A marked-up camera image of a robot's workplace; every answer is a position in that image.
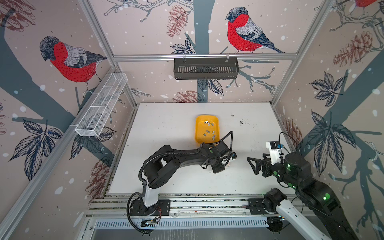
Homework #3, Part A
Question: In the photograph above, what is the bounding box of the yellow plastic tray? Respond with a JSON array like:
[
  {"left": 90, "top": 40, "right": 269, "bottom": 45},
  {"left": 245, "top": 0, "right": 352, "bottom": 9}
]
[{"left": 195, "top": 115, "right": 220, "bottom": 144}]

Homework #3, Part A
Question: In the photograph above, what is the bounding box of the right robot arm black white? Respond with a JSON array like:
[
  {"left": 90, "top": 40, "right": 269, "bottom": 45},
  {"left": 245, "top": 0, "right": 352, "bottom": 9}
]
[{"left": 247, "top": 153, "right": 358, "bottom": 240}]

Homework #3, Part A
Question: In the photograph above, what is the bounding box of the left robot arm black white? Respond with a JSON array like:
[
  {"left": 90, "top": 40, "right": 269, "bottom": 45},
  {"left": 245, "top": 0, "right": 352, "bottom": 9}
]
[{"left": 127, "top": 141, "right": 237, "bottom": 217}]

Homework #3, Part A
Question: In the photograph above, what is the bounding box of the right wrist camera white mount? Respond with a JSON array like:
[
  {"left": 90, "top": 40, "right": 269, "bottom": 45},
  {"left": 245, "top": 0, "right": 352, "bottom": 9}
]
[{"left": 266, "top": 141, "right": 284, "bottom": 165}]

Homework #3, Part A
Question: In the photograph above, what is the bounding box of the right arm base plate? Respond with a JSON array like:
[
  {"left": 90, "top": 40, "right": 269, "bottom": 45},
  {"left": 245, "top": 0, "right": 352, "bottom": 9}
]
[{"left": 247, "top": 198, "right": 269, "bottom": 215}]

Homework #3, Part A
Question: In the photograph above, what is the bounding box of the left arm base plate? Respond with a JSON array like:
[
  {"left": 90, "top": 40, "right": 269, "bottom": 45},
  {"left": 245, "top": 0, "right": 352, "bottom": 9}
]
[{"left": 127, "top": 198, "right": 171, "bottom": 217}]

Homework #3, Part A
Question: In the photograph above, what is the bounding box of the black wall basket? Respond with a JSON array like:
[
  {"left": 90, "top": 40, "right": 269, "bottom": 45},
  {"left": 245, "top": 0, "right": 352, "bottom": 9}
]
[{"left": 174, "top": 58, "right": 239, "bottom": 80}]

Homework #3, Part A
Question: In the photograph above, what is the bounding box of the white wire mesh shelf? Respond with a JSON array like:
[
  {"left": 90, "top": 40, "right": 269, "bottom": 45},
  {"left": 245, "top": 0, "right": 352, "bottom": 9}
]
[{"left": 75, "top": 73, "right": 128, "bottom": 137}]

